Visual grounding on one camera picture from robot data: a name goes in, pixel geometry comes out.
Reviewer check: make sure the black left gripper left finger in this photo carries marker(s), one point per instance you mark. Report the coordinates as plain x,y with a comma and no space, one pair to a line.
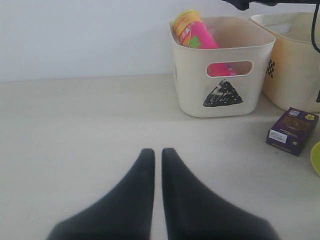
125,213

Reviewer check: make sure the pink Lay's chip can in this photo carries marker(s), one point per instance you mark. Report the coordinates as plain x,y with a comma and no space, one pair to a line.
190,31

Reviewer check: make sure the cream bin with square mark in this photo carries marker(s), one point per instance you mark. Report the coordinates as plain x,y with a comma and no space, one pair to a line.
293,72

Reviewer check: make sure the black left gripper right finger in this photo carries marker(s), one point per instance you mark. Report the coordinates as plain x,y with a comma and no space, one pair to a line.
194,212

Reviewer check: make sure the purple chocolate box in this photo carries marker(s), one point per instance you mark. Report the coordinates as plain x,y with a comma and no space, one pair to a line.
292,130

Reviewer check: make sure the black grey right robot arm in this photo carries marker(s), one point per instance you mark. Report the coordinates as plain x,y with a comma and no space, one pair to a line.
244,5

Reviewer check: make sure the yellow Lay's chip can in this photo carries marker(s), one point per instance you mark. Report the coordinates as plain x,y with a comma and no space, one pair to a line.
315,157

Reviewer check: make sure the cream bin with triangle mark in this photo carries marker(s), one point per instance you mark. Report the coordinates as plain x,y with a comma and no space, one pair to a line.
226,81

